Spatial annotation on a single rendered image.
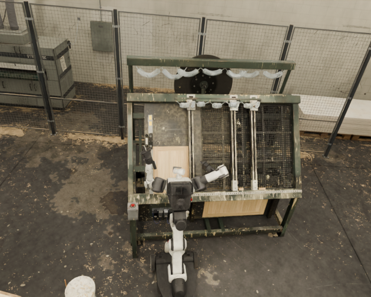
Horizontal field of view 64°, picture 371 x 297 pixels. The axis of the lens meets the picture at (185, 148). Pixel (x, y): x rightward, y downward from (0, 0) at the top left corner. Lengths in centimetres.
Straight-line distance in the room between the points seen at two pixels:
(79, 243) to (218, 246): 189
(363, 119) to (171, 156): 494
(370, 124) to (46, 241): 663
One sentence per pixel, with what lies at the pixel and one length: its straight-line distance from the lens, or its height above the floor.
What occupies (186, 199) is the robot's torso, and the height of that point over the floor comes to 127.
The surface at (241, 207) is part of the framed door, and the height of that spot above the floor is 41.
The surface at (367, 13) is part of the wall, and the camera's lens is 873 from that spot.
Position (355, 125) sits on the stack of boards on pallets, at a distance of 749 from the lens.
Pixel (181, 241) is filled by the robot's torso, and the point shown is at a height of 69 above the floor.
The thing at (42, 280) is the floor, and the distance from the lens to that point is 418.
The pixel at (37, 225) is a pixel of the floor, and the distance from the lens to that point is 475.
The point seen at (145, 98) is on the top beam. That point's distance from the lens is 360.
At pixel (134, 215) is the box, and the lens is 346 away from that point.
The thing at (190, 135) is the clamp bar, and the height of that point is 147.
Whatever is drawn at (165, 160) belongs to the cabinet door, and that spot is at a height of 120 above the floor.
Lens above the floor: 340
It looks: 35 degrees down
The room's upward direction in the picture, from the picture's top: 5 degrees clockwise
